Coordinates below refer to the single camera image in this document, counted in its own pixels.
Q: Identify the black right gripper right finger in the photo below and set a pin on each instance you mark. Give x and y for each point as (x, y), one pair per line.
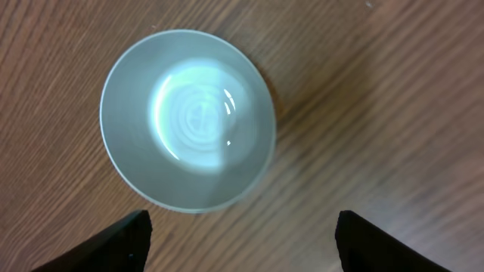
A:
(364, 247)

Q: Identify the grey bowl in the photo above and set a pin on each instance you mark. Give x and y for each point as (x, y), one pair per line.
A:
(188, 121)

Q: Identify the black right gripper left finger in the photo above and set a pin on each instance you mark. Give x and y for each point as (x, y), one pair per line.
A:
(123, 246)

